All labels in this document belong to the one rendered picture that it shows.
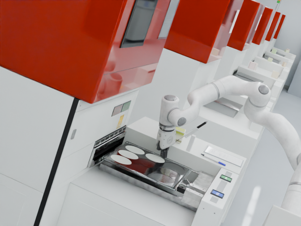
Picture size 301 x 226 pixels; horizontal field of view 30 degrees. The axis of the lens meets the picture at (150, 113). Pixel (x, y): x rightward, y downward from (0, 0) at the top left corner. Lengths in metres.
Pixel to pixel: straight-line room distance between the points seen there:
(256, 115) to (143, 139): 0.59
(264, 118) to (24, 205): 1.24
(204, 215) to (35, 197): 0.68
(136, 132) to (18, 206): 0.86
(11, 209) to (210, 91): 1.10
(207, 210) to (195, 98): 0.62
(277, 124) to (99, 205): 0.95
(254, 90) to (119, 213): 0.90
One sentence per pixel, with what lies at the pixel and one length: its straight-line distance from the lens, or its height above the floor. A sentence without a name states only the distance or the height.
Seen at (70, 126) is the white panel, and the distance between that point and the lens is 2.13.
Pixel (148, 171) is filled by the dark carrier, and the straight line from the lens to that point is 2.58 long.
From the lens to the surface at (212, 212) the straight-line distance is 2.32.
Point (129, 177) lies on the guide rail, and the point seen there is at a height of 0.84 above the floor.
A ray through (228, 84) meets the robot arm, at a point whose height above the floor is 1.35.
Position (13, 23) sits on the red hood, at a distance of 2.20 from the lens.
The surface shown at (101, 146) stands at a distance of 2.57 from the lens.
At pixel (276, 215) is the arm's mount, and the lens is 2.48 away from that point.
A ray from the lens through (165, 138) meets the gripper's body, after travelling 2.74.
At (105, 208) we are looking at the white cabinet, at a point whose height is 0.78.
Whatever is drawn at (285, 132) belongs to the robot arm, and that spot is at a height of 1.25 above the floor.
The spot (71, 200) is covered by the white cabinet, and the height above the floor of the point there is 0.75.
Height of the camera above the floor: 1.75
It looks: 13 degrees down
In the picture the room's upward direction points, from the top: 20 degrees clockwise
